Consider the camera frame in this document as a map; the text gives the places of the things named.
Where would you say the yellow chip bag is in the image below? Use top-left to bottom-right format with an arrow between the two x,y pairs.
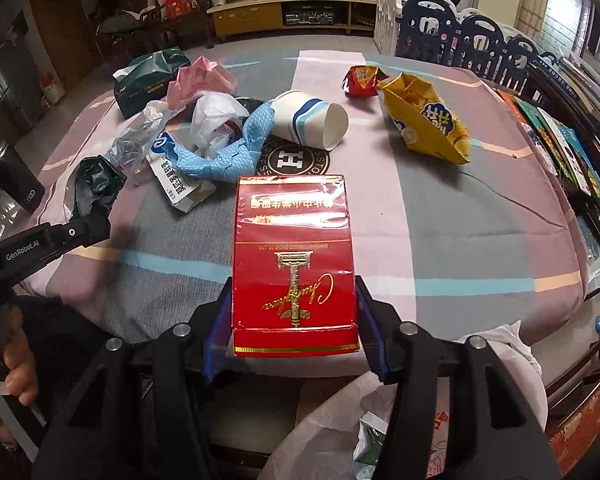
378,73 -> 471,165

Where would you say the dark green snack wrapper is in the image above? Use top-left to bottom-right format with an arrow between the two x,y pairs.
65,155 -> 126,220

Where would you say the white plastic bag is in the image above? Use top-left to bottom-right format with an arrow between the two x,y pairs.
190,92 -> 249,159

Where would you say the dark wooden armchair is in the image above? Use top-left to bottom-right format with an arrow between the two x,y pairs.
96,0 -> 164,74

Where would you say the red snack wrapper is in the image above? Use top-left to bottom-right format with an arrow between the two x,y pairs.
342,65 -> 388,99

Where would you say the red patterned sofa cushion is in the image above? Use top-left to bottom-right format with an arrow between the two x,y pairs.
547,380 -> 600,478

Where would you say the stack of books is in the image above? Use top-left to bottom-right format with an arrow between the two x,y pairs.
539,52 -> 600,120

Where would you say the green tissue box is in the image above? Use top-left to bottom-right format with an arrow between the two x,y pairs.
114,48 -> 190,119

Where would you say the pink paper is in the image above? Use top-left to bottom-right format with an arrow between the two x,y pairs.
166,56 -> 238,110

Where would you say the white mesh trash basket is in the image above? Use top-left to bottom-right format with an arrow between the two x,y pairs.
260,323 -> 557,479

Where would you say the yellow wooden tv cabinet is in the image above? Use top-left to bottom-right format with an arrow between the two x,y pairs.
208,0 -> 377,40

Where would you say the clear plastic wrapper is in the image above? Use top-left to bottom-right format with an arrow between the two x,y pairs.
105,100 -> 183,180

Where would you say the colourful picture book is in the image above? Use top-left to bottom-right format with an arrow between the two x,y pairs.
515,98 -> 600,205

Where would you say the blue baby fence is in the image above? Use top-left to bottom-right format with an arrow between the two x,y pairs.
396,0 -> 556,93

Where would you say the red cigarette carton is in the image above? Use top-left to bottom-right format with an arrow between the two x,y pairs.
232,174 -> 358,358

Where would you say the white blue paper cup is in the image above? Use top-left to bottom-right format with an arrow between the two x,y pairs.
270,90 -> 349,151

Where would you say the red gift box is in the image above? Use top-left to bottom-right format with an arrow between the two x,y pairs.
163,0 -> 208,21

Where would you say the blue textured cloth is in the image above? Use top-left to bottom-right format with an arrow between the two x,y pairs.
151,102 -> 275,183

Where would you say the white blue medicine box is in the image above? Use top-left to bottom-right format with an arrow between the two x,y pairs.
146,131 -> 216,214

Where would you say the plaid tablecloth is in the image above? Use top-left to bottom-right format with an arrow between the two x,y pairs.
24,50 -> 585,344

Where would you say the white baby fence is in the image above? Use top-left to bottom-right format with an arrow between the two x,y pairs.
374,0 -> 408,56

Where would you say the person's left hand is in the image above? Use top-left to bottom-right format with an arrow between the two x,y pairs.
0,306 -> 38,406

